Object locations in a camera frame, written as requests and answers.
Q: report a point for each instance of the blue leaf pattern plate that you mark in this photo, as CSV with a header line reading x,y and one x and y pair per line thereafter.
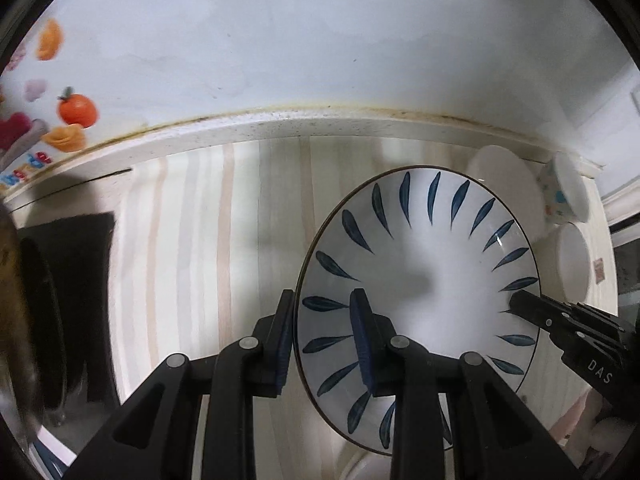
x,y
440,260

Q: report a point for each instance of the striped counter mat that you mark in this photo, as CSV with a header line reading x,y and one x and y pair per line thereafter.
x,y
200,260

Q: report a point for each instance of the small brown square tile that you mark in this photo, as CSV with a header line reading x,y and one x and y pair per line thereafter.
x,y
598,268

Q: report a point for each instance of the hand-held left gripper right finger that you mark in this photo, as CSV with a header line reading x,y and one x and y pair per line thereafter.
x,y
361,340

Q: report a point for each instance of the colourful festive wall stickers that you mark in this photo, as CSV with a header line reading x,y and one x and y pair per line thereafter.
x,y
75,110

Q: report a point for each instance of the dotted white bowl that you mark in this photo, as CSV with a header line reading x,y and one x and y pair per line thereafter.
x,y
552,195

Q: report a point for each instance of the black gas cooktop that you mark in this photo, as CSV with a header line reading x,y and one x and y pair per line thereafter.
x,y
95,285

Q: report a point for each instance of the plain white bowl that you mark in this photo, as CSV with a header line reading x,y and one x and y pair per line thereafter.
x,y
570,260

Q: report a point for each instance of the glass sliding door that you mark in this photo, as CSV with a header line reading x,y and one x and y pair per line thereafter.
x,y
627,270

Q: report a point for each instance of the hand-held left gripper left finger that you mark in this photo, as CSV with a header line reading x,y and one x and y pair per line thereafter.
x,y
284,342

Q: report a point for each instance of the white door frame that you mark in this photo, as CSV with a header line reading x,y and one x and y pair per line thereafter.
x,y
622,212

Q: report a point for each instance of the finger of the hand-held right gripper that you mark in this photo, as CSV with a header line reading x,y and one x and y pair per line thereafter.
x,y
535,310

